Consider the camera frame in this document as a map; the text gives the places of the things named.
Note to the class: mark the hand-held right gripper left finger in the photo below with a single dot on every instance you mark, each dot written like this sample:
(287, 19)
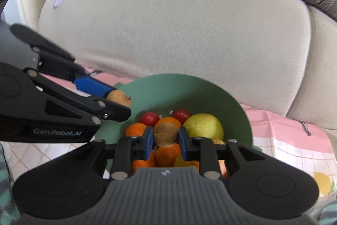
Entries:
(148, 142)

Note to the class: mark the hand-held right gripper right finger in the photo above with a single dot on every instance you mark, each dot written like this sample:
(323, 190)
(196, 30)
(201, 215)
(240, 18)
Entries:
(183, 143)

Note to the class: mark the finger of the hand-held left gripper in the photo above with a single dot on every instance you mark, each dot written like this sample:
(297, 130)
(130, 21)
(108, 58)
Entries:
(113, 111)
(92, 85)

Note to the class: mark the brown kiwi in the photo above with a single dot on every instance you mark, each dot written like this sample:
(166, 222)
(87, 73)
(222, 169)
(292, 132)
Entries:
(165, 134)
(119, 97)

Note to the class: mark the mandarin orange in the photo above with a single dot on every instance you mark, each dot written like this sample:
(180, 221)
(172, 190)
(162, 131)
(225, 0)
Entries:
(143, 163)
(168, 121)
(135, 130)
(223, 169)
(167, 156)

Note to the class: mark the yellow-green pear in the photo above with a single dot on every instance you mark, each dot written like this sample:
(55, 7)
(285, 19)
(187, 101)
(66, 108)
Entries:
(204, 126)
(179, 161)

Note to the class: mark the red cherry tomato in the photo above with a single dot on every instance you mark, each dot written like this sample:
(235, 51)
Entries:
(150, 119)
(182, 115)

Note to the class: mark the green plastic bowl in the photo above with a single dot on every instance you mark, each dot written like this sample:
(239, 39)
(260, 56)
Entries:
(184, 93)

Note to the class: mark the beige sofa back cushion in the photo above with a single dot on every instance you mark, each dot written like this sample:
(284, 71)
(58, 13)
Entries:
(323, 69)
(171, 30)

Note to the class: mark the lemon-print checked mat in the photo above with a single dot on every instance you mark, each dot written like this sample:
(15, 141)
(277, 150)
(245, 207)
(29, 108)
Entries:
(289, 135)

